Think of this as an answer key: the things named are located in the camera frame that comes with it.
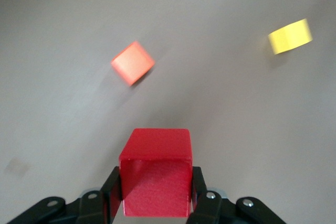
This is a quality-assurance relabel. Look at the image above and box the yellow wooden cube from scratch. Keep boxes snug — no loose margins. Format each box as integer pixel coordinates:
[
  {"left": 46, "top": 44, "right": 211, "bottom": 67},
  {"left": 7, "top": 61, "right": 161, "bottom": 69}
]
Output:
[{"left": 267, "top": 18, "right": 313, "bottom": 56}]

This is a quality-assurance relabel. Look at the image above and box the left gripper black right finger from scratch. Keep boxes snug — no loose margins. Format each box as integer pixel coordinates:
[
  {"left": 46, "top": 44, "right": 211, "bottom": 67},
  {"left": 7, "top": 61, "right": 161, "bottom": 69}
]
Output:
[{"left": 187, "top": 166, "right": 287, "bottom": 224}]

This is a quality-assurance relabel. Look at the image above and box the red wooden cube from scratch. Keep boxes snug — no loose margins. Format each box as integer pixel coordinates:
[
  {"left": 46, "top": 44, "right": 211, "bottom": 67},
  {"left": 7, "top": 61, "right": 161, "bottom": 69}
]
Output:
[{"left": 118, "top": 127, "right": 192, "bottom": 218}]

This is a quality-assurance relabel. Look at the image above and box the orange wooden cube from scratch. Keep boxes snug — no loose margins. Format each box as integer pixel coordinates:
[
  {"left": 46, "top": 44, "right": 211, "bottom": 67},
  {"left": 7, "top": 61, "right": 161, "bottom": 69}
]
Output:
[{"left": 110, "top": 40, "right": 156, "bottom": 87}]

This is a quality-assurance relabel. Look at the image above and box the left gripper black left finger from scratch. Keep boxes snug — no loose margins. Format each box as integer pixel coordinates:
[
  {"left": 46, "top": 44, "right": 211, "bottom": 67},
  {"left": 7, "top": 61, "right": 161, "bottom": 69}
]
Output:
[{"left": 5, "top": 165, "right": 123, "bottom": 224}]

